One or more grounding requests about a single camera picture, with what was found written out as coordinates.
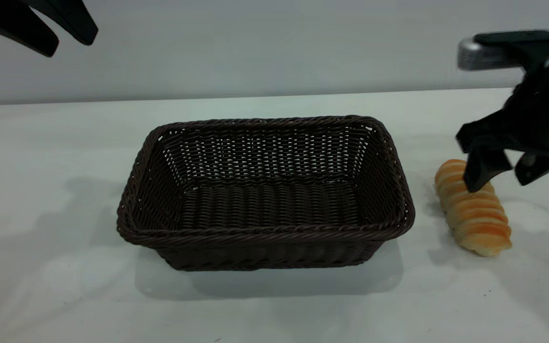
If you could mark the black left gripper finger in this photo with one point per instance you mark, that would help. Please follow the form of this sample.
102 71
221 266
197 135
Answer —
22 33
72 21

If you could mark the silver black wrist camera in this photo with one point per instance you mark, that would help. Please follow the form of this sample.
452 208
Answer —
493 52

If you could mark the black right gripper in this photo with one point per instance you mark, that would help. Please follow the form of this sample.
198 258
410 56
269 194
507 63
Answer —
541 119

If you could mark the ridged golden bread roll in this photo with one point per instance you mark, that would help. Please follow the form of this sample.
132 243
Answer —
479 224

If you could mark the dark brown woven basket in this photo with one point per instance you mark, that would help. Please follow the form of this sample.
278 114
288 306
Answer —
265 205

